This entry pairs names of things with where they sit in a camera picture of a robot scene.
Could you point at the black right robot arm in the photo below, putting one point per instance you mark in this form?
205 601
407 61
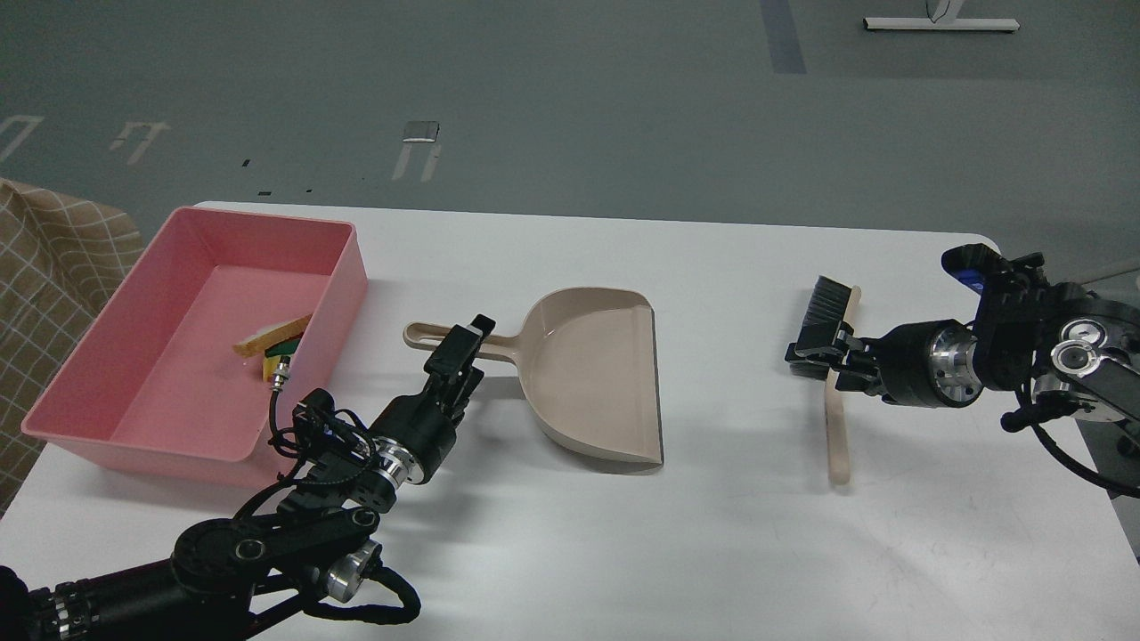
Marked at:
1063 351

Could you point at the white table leg base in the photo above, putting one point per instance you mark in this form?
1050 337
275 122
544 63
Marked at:
943 16

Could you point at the pink plastic bin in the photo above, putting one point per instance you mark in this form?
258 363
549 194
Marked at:
155 385

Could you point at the bread slice piece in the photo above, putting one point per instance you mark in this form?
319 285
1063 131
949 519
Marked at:
265 338

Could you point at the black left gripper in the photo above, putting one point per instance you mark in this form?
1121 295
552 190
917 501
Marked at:
425 425

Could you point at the beige plastic dustpan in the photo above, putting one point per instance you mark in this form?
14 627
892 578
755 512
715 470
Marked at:
586 361

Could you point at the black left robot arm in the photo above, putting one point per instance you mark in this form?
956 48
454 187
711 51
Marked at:
302 545

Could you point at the beige checkered cloth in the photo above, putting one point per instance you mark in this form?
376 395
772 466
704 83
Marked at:
62 258

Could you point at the yellow sponge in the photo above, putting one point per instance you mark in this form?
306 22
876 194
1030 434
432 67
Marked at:
276 353

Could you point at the beige hand brush black bristles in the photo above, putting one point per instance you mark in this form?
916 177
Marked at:
833 305

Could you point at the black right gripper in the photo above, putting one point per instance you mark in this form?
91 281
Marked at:
920 364

